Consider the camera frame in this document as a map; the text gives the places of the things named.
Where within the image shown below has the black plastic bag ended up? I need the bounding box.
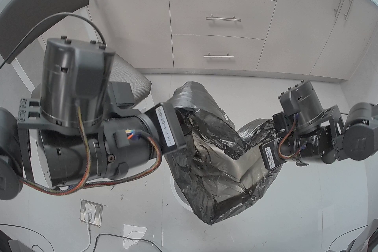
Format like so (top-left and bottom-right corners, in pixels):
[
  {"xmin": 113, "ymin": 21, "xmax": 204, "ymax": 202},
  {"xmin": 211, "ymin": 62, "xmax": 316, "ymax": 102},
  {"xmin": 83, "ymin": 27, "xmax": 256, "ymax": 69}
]
[{"xmin": 164, "ymin": 81, "xmax": 285, "ymax": 226}]

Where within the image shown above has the black cable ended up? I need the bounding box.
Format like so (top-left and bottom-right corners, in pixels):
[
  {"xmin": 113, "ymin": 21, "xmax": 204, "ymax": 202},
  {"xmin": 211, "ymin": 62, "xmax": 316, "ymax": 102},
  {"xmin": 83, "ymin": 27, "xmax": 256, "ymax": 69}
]
[
  {"xmin": 0, "ymin": 12, "xmax": 106, "ymax": 68},
  {"xmin": 95, "ymin": 233, "xmax": 166, "ymax": 252}
]

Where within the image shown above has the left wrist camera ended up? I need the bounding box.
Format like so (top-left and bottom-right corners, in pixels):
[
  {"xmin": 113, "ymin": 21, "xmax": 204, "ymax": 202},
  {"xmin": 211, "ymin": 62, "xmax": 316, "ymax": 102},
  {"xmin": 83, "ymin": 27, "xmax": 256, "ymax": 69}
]
[{"xmin": 108, "ymin": 81, "xmax": 149, "ymax": 120}]

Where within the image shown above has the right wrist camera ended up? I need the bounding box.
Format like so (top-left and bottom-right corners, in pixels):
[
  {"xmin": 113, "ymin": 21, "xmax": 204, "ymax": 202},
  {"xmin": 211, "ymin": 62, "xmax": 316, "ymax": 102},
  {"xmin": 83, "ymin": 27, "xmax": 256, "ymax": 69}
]
[{"xmin": 272, "ymin": 110, "xmax": 293, "ymax": 131}]

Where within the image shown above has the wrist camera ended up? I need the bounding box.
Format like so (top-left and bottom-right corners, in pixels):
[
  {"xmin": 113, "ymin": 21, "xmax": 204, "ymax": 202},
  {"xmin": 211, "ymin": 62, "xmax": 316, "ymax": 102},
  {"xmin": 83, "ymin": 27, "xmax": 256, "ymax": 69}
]
[
  {"xmin": 108, "ymin": 81, "xmax": 149, "ymax": 120},
  {"xmin": 272, "ymin": 110, "xmax": 293, "ymax": 131}
]

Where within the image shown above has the grey chair with white legs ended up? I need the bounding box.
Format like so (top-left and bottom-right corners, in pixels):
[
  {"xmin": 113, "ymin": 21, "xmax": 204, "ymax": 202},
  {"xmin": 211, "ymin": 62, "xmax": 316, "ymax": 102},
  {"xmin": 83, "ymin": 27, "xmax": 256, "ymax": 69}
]
[{"xmin": 0, "ymin": 0, "xmax": 153, "ymax": 127}]

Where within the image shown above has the white trash bin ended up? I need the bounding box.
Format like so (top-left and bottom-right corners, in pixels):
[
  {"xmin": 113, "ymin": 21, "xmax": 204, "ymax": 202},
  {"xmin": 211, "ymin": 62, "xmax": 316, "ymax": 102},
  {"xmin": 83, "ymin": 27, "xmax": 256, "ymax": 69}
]
[{"xmin": 172, "ymin": 180, "xmax": 195, "ymax": 214}]

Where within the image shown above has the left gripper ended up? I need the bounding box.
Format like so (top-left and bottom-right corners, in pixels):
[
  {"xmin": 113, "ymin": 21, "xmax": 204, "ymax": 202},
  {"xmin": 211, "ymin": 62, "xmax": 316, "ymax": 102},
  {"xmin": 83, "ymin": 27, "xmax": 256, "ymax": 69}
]
[{"xmin": 35, "ymin": 102, "xmax": 187, "ymax": 188}]

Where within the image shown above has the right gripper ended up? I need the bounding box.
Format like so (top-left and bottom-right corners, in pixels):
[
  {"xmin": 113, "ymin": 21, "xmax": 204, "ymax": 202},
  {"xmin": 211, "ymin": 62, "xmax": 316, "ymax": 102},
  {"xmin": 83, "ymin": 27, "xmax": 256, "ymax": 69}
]
[{"xmin": 260, "ymin": 128, "xmax": 334, "ymax": 170}]

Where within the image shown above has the white cable with plug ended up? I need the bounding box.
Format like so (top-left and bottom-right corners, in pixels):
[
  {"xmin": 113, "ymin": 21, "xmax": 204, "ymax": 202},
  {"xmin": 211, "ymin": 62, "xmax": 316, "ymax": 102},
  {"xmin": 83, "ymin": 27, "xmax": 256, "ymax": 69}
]
[{"xmin": 80, "ymin": 211, "xmax": 95, "ymax": 252}]

